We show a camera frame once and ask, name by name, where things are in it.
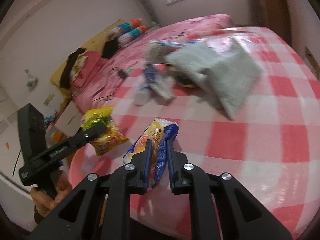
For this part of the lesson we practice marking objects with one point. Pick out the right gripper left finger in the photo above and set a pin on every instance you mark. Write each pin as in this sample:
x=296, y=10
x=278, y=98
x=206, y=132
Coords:
x=131, y=178

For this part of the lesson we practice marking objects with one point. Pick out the colourful bolster pillow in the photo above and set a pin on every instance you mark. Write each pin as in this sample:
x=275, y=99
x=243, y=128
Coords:
x=124, y=28
x=131, y=35

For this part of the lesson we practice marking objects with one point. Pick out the white bedside cabinet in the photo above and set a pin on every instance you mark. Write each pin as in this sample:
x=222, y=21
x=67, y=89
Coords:
x=69, y=121

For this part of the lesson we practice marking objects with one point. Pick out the yellow green snack bag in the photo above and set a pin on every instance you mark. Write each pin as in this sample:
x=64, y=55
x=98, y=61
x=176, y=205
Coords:
x=109, y=134

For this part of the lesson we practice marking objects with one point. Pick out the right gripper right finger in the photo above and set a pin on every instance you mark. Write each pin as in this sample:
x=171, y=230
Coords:
x=187, y=178

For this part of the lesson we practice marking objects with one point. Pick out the pink heart pillow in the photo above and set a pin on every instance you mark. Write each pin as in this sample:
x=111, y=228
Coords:
x=94, y=63

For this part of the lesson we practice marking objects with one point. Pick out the black charger plug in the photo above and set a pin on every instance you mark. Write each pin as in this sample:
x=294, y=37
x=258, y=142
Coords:
x=122, y=74

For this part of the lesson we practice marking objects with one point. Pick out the pink checkered table cover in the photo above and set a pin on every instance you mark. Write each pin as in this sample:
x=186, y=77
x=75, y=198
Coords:
x=271, y=146

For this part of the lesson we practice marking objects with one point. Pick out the yellow blue snack wrapper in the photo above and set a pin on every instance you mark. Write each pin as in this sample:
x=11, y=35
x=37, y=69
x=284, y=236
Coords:
x=158, y=132

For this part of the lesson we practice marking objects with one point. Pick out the floral pillow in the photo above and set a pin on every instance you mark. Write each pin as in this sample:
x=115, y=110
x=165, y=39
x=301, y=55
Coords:
x=77, y=67

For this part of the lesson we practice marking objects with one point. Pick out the upper colourful bolster pillow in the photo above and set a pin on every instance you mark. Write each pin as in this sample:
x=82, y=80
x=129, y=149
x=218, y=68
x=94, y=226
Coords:
x=124, y=28

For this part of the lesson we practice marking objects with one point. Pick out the blue white tissue pack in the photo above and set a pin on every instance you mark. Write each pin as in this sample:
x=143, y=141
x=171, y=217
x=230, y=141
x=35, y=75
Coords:
x=153, y=83

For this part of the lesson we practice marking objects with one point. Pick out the black clothing on pillow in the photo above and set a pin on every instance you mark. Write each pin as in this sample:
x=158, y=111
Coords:
x=65, y=76

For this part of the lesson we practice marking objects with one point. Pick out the grey plastic mailer bag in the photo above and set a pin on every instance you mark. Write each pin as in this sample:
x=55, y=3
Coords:
x=226, y=74

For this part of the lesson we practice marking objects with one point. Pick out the lower colourful bolster pillow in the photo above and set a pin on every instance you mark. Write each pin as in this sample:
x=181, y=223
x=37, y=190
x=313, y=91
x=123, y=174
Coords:
x=131, y=35

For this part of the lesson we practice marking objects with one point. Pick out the pink bed blanket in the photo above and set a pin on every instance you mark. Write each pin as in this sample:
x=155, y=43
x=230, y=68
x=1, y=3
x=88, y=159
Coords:
x=99, y=79

